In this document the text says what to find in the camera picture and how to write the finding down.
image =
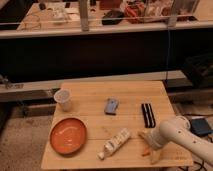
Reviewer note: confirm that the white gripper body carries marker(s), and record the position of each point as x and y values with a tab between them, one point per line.
156	141

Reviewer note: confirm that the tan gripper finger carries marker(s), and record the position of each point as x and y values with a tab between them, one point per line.
155	156
143	135

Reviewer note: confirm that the small orange pepper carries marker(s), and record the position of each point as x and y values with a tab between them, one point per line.
146	151

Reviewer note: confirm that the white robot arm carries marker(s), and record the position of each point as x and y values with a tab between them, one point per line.
176	130

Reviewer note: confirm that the orange ceramic bowl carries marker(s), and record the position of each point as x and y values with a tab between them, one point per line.
68	136

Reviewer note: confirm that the white plastic bottle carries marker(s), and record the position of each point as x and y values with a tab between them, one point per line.
113	144

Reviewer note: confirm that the blue rectangular sponge block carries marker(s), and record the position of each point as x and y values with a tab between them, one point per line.
111	106

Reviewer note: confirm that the dark blue box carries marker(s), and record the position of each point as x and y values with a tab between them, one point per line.
200	127

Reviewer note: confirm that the wooden table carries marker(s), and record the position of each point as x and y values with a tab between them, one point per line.
88	101

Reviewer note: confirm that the black crate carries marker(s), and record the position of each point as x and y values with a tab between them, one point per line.
199	70

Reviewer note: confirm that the clear plastic cup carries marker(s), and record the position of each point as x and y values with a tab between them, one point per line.
63	98

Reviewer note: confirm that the black bag on shelf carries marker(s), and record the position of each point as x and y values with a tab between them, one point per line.
113	17

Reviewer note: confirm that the orange clutter on shelf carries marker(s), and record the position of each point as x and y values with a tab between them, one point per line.
135	13

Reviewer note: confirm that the metal shelf post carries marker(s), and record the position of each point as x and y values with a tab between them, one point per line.
83	10

